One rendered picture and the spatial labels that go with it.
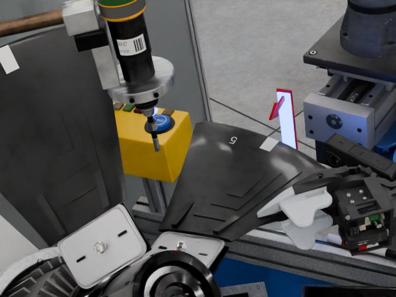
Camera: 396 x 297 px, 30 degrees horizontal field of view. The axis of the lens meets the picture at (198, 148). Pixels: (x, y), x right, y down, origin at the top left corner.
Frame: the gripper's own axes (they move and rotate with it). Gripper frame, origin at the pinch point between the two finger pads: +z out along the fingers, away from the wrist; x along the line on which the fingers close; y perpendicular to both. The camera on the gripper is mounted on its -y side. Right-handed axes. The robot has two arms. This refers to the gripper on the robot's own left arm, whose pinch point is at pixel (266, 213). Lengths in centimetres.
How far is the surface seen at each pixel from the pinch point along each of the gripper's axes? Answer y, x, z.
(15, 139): -5.3, -17.2, 26.7
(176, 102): -119, 78, 2
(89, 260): 6.2, -7.1, 21.7
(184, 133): -37.6, 17.5, 5.8
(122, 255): 7.0, -7.4, 18.0
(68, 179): -0.4, -13.8, 21.8
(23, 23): 0.6, -35.2, 20.4
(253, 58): -214, 141, -43
